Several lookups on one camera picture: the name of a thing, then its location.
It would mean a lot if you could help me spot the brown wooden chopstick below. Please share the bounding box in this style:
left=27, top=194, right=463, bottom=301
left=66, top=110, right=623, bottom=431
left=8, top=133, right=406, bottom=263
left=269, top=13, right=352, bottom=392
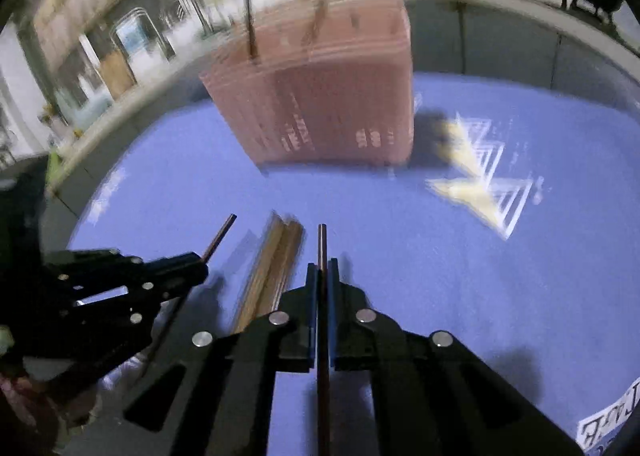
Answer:
left=317, top=224, right=331, bottom=456
left=231, top=213, right=304, bottom=334

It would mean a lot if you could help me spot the person's left hand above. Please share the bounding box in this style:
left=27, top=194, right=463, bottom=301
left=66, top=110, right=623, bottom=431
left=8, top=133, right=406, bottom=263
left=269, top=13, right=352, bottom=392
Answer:
left=1, top=377, right=103, bottom=456

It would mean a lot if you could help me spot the brown wooden chopstick on table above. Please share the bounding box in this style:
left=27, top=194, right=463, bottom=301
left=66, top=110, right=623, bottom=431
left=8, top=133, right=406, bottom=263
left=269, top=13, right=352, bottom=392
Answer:
left=231, top=213, right=304, bottom=334

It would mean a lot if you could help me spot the blue printed tablecloth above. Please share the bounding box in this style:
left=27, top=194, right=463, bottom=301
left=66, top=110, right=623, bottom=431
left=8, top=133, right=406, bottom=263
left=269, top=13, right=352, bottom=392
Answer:
left=70, top=74, right=639, bottom=455

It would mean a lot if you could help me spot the chopstick standing in basket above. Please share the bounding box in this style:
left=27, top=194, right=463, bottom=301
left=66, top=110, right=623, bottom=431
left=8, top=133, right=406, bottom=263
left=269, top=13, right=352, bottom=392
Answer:
left=244, top=0, right=258, bottom=62

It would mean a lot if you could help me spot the pink perforated utensil basket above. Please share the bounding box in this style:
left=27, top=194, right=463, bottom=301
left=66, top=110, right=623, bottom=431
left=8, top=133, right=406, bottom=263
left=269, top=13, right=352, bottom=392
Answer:
left=200, top=0, right=414, bottom=166

